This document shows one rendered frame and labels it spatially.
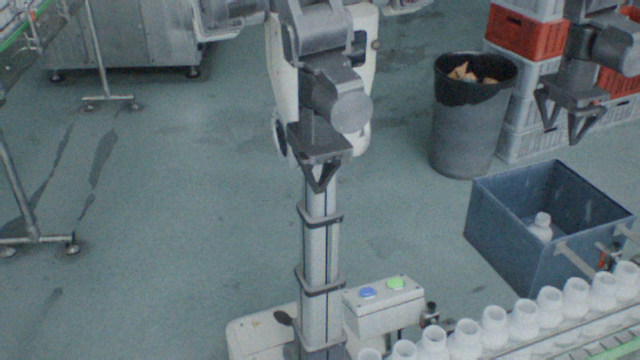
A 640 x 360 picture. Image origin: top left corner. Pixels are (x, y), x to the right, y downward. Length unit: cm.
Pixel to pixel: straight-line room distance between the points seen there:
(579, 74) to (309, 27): 48
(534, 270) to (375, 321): 64
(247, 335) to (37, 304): 109
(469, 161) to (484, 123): 26
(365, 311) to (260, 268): 172
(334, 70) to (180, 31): 377
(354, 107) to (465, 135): 255
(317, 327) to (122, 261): 137
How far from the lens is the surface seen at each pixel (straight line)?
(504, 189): 183
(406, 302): 109
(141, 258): 291
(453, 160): 332
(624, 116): 437
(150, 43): 450
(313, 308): 173
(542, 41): 330
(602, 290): 116
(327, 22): 71
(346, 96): 67
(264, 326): 216
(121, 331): 261
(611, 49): 95
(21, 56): 292
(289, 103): 128
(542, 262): 159
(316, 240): 156
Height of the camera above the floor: 190
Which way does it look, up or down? 35 degrees down
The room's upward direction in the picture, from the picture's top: straight up
